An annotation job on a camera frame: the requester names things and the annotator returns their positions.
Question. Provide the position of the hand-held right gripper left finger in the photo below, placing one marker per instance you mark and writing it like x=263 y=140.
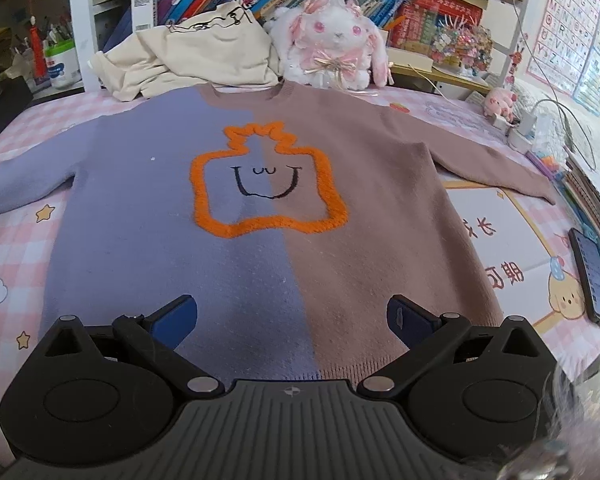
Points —
x=181 y=318

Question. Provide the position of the white plush bunny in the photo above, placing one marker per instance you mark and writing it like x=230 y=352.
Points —
x=337 y=30

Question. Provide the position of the stack of notebooks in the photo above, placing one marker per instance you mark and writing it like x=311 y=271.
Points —
x=587 y=200

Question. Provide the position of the white barcode box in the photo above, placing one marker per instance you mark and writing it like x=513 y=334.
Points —
x=144 y=10

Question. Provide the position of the red tassel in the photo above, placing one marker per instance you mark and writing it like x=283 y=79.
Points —
x=39 y=55

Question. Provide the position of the purple and brown sweater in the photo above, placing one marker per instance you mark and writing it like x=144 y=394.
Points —
x=155 y=210

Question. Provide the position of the white jar with green lid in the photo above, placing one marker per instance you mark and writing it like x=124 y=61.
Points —
x=62 y=67

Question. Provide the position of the cream garment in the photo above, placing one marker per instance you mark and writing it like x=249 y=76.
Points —
x=205 y=55

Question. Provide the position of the pink checked bed sheet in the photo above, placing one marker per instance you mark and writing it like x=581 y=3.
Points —
x=10 y=260

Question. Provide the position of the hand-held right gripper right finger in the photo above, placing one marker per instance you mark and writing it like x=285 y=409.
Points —
x=399 y=316

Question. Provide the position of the bunch of pens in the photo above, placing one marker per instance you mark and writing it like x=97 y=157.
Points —
x=55 y=32

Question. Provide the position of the white power strip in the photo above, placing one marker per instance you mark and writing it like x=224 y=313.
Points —
x=520 y=135

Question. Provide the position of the white bookshelf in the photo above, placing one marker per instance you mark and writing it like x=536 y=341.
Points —
x=77 y=10

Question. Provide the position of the small pink plush toy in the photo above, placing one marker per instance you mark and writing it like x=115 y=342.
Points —
x=497 y=102

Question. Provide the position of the alphabet wall poster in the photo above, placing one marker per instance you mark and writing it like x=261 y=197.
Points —
x=565 y=25

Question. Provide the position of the colourful ornament bunch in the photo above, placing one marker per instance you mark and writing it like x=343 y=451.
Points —
x=462 y=45

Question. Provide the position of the black smartphone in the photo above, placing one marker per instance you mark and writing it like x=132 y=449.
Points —
x=592 y=280

